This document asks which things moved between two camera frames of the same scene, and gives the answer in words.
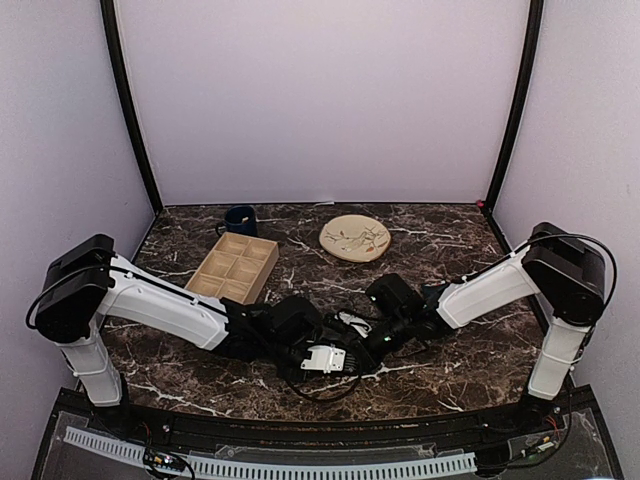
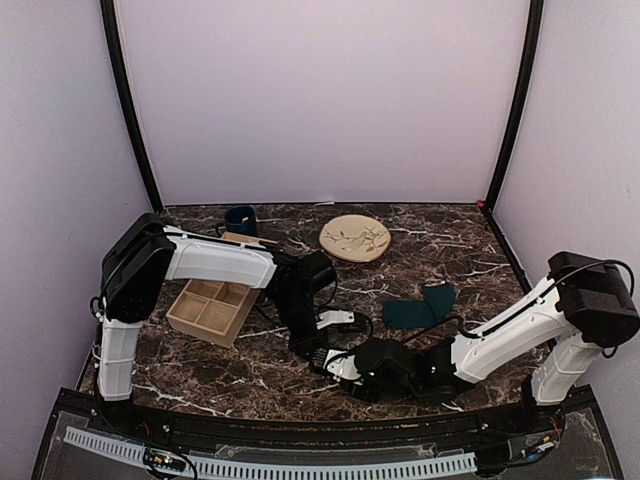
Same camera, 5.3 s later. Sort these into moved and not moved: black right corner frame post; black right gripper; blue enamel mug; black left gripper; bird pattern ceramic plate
Moved: black right gripper; black left gripper
Not moved: bird pattern ceramic plate; blue enamel mug; black right corner frame post
